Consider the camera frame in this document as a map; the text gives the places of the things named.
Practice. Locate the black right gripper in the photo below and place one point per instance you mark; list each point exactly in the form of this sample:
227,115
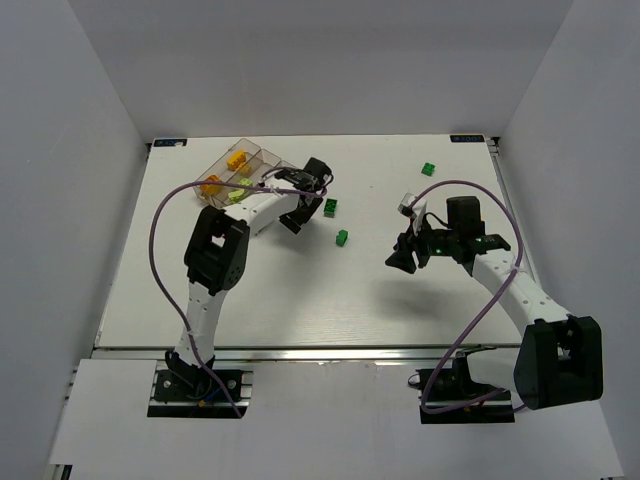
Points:
417,250

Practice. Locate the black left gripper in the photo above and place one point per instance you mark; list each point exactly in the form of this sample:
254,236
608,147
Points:
302,214

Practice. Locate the green upturned 2x2 lego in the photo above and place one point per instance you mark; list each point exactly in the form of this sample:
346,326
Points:
330,207

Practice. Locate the green lego brick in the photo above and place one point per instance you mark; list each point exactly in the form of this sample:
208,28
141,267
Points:
341,238

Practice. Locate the orange long lego brick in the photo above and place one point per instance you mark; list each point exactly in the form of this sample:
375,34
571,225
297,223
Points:
236,160

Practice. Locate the orange round printed lego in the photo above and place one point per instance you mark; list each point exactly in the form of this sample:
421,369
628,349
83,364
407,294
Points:
212,185

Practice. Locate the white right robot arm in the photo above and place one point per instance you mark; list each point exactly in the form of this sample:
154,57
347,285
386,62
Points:
559,360

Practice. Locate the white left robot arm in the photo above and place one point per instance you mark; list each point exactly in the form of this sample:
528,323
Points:
217,252

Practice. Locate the clear three-compartment organizer tray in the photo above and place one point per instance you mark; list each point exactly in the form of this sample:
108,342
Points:
263,163

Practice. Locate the blue right corner label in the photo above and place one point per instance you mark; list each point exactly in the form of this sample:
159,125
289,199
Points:
467,138

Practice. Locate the blue corner label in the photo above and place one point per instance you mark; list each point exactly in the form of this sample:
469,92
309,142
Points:
169,142
467,138

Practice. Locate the blue left corner label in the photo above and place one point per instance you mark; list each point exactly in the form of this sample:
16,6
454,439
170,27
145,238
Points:
169,142

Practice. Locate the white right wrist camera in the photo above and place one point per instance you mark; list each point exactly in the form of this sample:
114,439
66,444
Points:
415,210

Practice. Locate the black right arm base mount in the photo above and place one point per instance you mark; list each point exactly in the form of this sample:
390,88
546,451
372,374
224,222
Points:
453,385

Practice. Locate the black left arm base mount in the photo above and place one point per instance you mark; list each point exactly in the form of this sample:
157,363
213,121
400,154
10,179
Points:
183,391

